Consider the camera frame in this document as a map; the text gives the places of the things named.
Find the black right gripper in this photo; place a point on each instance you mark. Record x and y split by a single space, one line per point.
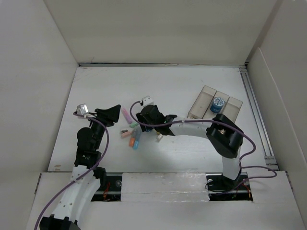
141 118

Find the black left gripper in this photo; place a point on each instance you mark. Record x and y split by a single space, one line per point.
109 116

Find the pink highlighter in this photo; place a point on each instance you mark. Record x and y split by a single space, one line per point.
126 115

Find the green highlighter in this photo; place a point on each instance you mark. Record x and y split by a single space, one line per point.
134 124

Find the blue highlighter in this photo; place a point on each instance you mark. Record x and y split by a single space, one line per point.
137 140

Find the white eraser block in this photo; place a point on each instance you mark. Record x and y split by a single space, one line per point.
159 137

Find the pink eraser block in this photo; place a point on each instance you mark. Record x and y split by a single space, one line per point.
125 133

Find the orange highlighter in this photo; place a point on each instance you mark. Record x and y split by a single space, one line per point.
133 138

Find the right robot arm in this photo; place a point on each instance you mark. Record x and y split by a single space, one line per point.
222 133

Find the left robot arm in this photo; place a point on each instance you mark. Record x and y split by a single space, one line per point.
86 177

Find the clear three-compartment organizer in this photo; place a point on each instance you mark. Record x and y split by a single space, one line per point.
211 102

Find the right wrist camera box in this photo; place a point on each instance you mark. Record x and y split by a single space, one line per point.
147 101

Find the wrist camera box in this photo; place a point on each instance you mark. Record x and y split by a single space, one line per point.
82 109
147 101

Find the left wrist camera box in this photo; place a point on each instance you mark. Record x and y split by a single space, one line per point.
82 109

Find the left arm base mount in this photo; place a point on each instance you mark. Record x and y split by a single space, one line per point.
110 186

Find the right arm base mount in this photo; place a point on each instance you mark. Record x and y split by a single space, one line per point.
221 188

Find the aluminium rail right side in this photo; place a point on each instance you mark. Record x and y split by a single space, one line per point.
265 142

